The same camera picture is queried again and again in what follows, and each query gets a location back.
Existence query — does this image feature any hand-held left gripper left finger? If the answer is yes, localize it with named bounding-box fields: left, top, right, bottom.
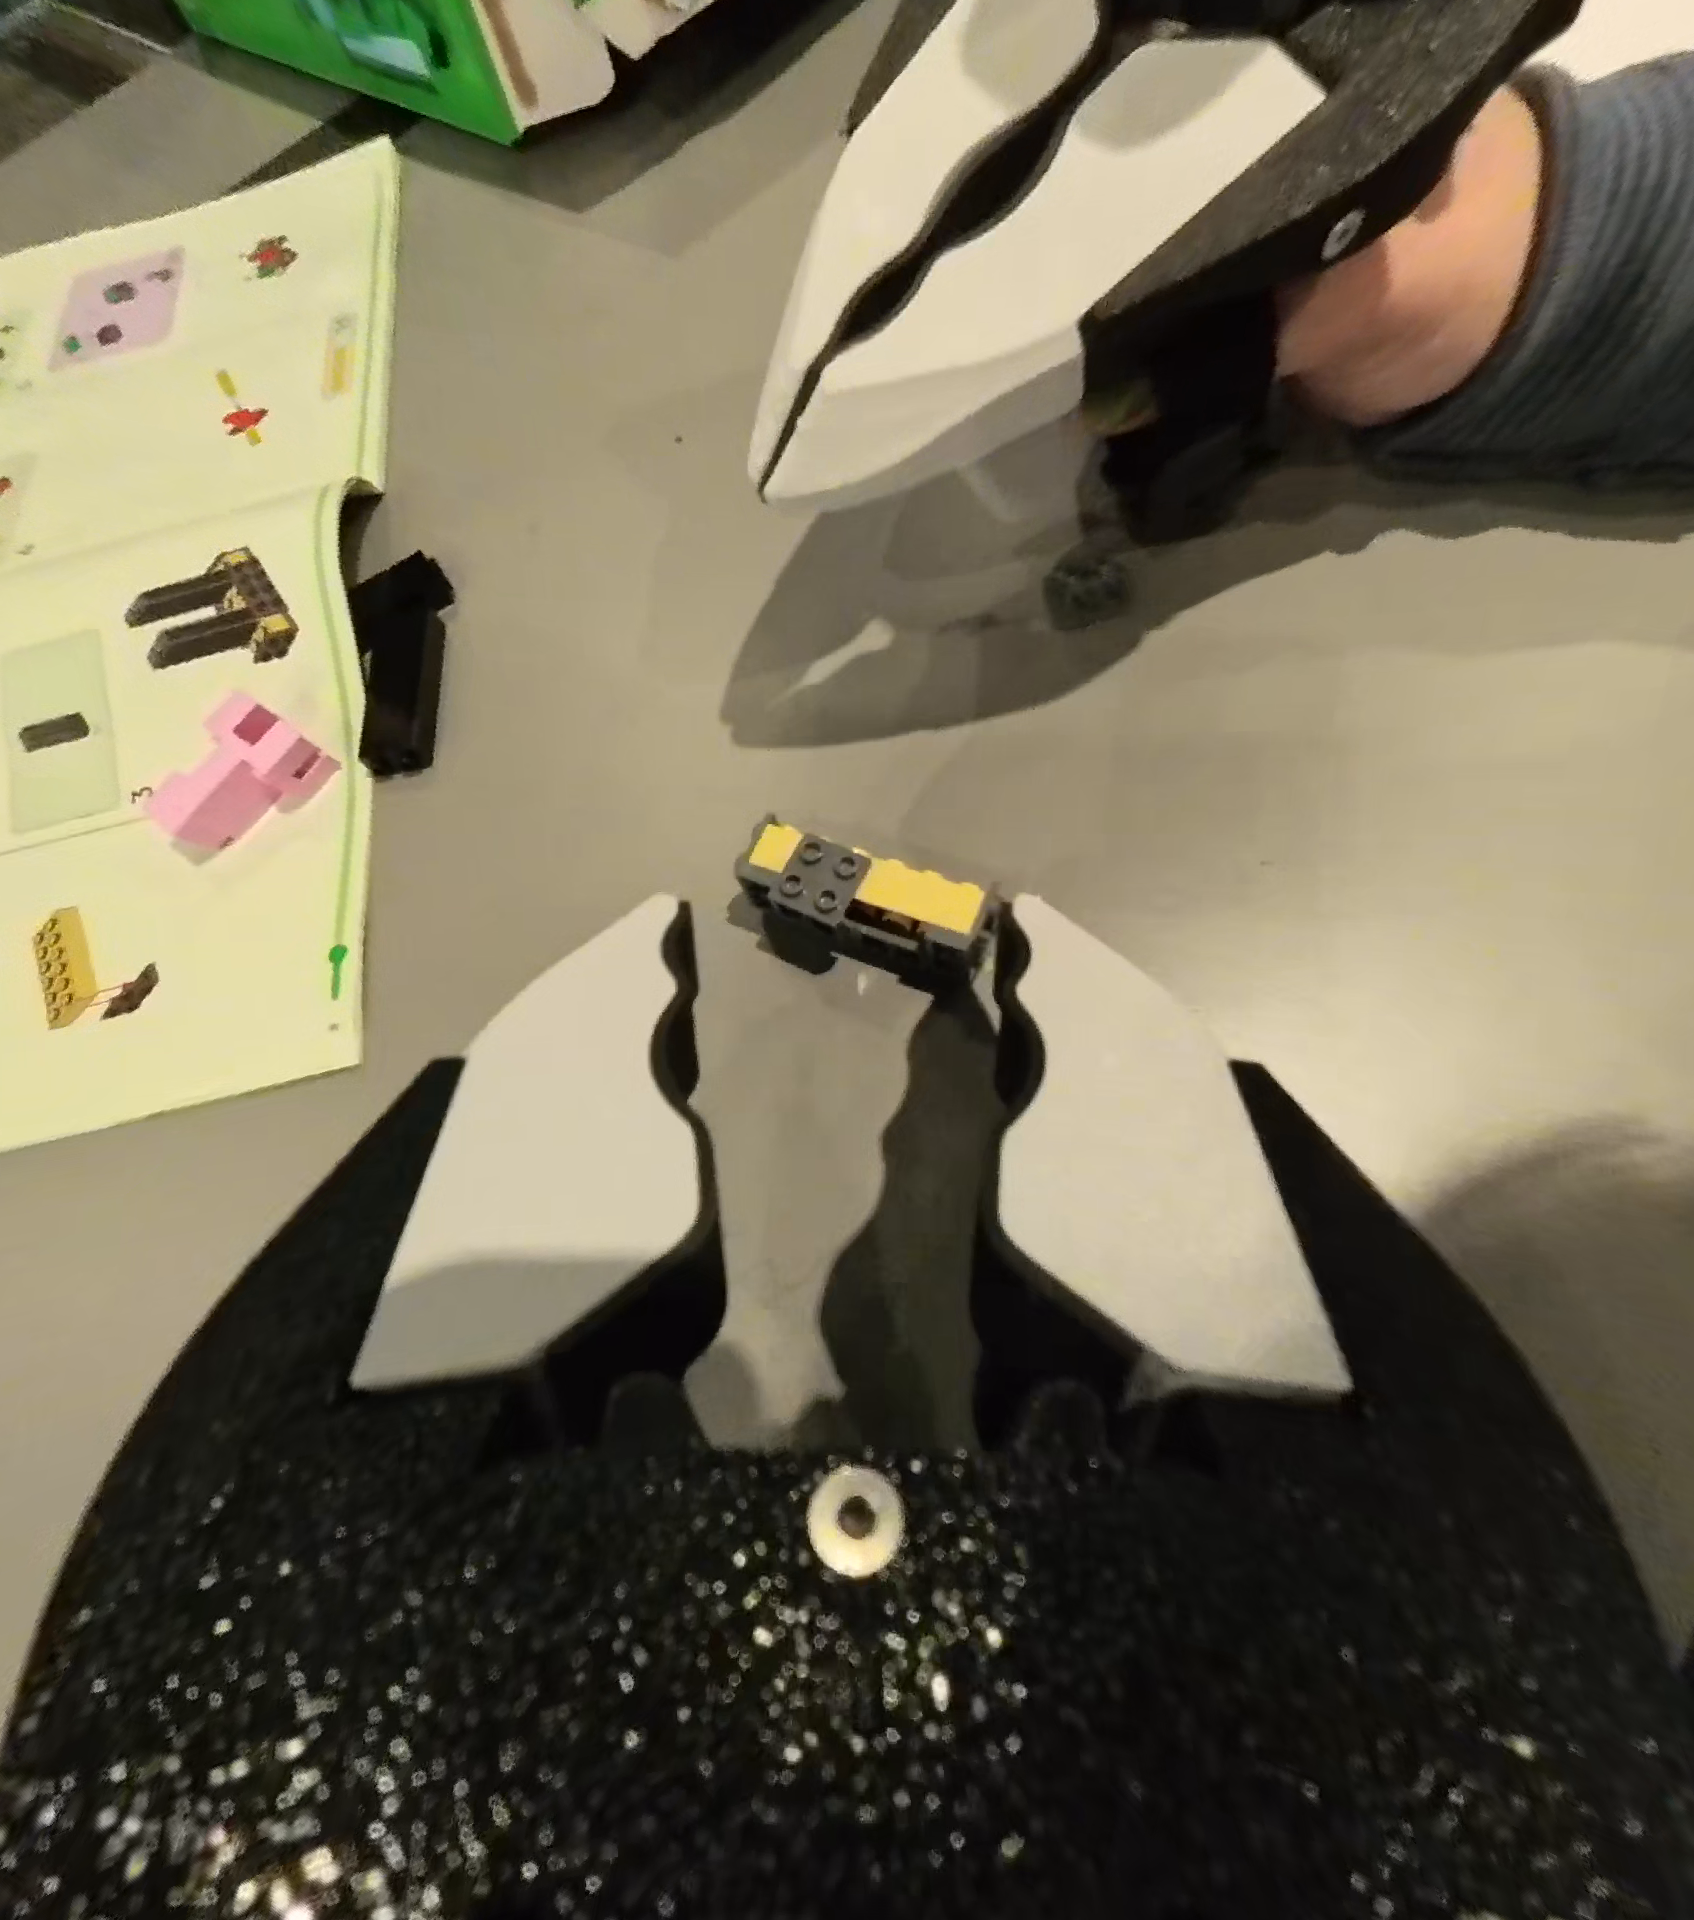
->
left=344, top=891, right=729, bottom=1396

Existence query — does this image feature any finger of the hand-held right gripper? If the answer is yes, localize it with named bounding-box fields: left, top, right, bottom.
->
left=745, top=0, right=1137, bottom=486
left=760, top=30, right=1337, bottom=507

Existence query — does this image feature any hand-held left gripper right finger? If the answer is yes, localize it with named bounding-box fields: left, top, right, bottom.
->
left=982, top=891, right=1358, bottom=1405

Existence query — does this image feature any yellow and grey brick assembly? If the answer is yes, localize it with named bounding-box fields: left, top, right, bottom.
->
left=732, top=811, right=1007, bottom=990

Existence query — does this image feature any person's right hand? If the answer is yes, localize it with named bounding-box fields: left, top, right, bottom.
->
left=1274, top=83, right=1558, bottom=433

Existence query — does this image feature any small dark grey brick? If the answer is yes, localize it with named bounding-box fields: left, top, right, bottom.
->
left=1041, top=541, right=1143, bottom=630

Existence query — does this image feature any pink brick pig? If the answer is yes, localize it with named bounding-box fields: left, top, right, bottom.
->
left=144, top=692, right=344, bottom=868

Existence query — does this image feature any black brick assembly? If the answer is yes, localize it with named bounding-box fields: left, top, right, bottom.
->
left=344, top=552, right=459, bottom=778

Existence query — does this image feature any green cardboard box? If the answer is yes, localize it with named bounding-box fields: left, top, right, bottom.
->
left=174, top=0, right=729, bottom=148

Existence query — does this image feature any building instruction booklet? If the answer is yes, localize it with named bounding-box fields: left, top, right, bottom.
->
left=0, top=134, right=404, bottom=1183

